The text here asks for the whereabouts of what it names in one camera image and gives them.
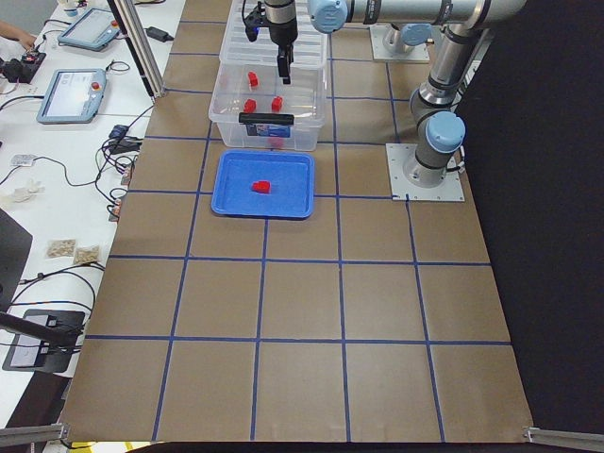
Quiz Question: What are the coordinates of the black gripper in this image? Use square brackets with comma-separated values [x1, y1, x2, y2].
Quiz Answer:
[264, 0, 297, 85]

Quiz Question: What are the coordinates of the clear plastic box lid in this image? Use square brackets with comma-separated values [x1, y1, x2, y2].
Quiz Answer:
[219, 0, 330, 72]

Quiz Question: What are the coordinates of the red block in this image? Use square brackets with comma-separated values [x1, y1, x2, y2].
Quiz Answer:
[243, 98, 257, 113]
[247, 72, 260, 89]
[268, 137, 285, 149]
[251, 180, 271, 194]
[271, 96, 283, 112]

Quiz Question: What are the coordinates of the clear plastic storage box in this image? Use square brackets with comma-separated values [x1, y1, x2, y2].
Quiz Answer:
[209, 63, 327, 151]

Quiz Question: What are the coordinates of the blue plastic tray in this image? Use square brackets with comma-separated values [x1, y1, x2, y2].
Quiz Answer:
[211, 149, 315, 219]

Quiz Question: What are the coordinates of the black power adapter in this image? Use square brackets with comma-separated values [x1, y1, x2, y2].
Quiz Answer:
[145, 26, 174, 42]

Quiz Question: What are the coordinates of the far teach pendant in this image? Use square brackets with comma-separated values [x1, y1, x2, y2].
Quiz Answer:
[58, 8, 120, 52]

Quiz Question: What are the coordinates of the teach pendant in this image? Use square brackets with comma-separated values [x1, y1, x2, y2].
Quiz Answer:
[37, 69, 107, 125]
[58, 8, 120, 52]

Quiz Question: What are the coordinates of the near teach pendant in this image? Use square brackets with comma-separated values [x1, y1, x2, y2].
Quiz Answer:
[37, 69, 107, 125]

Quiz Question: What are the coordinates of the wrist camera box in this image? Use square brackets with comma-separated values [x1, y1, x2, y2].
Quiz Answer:
[242, 1, 265, 42]

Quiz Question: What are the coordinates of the black box handle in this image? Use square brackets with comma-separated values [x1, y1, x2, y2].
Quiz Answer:
[238, 112, 294, 126]

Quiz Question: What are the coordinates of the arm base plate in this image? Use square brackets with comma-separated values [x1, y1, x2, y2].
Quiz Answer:
[369, 24, 432, 63]
[386, 143, 465, 203]

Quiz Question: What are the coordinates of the aluminium frame post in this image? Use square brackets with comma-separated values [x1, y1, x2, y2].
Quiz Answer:
[108, 0, 165, 99]

